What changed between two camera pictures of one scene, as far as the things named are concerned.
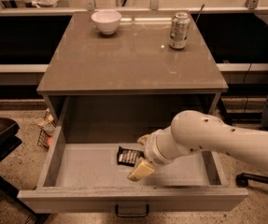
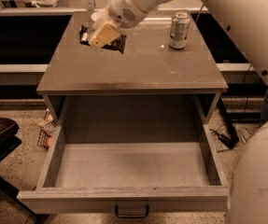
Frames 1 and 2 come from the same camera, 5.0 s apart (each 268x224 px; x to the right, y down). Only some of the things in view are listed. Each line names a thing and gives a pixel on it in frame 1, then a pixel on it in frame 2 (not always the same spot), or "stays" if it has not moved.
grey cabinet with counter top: x=131 y=77 stays
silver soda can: x=179 y=30 stays
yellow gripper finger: x=141 y=171 to x=105 y=35
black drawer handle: x=140 y=215 stays
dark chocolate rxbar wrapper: x=127 y=157 to x=85 y=34
